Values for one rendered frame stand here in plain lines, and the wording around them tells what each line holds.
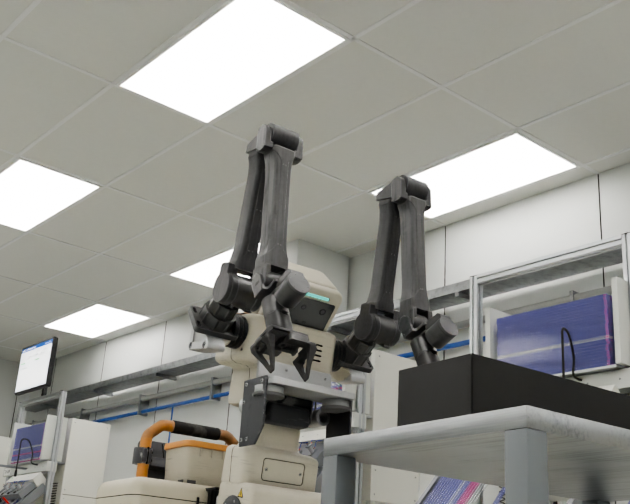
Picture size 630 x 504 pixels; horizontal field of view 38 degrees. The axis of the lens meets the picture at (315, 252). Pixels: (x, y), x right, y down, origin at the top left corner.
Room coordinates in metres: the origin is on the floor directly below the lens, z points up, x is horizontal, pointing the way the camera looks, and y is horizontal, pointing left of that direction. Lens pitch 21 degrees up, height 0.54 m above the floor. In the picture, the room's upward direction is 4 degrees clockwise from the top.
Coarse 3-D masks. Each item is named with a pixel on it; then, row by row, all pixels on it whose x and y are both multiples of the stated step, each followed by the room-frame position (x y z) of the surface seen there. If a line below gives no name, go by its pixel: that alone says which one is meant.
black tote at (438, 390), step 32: (416, 384) 1.48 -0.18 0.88; (448, 384) 1.42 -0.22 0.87; (480, 384) 1.38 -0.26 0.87; (512, 384) 1.42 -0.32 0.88; (544, 384) 1.47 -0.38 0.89; (576, 384) 1.51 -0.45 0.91; (416, 416) 1.48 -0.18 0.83; (448, 416) 1.42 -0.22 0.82; (576, 416) 1.51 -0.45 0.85; (608, 416) 1.56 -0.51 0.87
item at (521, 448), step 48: (384, 432) 1.44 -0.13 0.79; (432, 432) 1.35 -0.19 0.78; (480, 432) 1.27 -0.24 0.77; (528, 432) 1.20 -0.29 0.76; (576, 432) 1.26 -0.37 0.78; (624, 432) 1.32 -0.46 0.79; (336, 480) 1.54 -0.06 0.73; (480, 480) 1.74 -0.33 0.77; (528, 480) 1.20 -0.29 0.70; (576, 480) 1.66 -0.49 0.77; (624, 480) 1.62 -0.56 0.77
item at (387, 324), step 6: (384, 318) 2.33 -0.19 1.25; (390, 318) 2.36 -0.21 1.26; (384, 324) 2.33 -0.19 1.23; (390, 324) 2.34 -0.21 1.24; (384, 330) 2.33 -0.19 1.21; (390, 330) 2.34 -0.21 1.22; (378, 336) 2.33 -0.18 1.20; (384, 336) 2.34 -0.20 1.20; (390, 336) 2.35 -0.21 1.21; (366, 342) 2.40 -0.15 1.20; (372, 342) 2.34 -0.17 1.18; (378, 342) 2.36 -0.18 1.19; (384, 342) 2.36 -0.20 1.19; (390, 342) 2.36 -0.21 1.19
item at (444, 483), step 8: (440, 480) 3.54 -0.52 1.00; (448, 480) 3.51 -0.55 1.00; (456, 480) 3.47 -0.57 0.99; (464, 480) 3.44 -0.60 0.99; (440, 488) 3.50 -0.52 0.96; (448, 488) 3.46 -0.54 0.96; (456, 488) 3.43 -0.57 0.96; (464, 488) 3.40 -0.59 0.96; (472, 488) 3.37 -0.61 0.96; (480, 488) 3.34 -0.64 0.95; (432, 496) 3.49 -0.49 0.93; (440, 496) 3.46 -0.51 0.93; (448, 496) 3.42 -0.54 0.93; (456, 496) 3.39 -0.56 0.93; (464, 496) 3.36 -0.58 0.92; (472, 496) 3.33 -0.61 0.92; (480, 496) 3.32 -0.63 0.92
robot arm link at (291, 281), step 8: (288, 272) 1.90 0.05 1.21; (296, 272) 1.90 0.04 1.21; (256, 280) 1.97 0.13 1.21; (280, 280) 1.93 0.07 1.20; (288, 280) 1.88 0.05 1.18; (296, 280) 1.89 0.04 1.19; (304, 280) 1.91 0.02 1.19; (256, 288) 1.97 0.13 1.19; (264, 288) 1.95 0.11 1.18; (272, 288) 1.95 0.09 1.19; (280, 288) 1.90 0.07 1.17; (288, 288) 1.88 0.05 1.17; (296, 288) 1.88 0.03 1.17; (304, 288) 1.89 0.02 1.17; (256, 296) 1.97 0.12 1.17; (264, 296) 1.97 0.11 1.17; (280, 296) 1.91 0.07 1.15; (288, 296) 1.90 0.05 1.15; (296, 296) 1.89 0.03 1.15; (280, 304) 1.92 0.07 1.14; (288, 304) 1.91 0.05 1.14; (296, 304) 1.93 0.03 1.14
